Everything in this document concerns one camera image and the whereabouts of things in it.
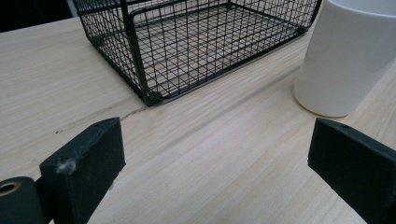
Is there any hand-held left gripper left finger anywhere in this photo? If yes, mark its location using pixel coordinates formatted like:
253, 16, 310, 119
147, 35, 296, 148
39, 117, 127, 224

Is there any white cup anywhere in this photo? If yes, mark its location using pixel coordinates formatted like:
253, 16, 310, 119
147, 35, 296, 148
292, 0, 396, 119

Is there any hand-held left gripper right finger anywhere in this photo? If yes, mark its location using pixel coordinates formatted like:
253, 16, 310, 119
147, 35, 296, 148
307, 117, 396, 224

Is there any black wire mesh basket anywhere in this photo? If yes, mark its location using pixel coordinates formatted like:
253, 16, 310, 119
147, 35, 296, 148
72, 0, 323, 106

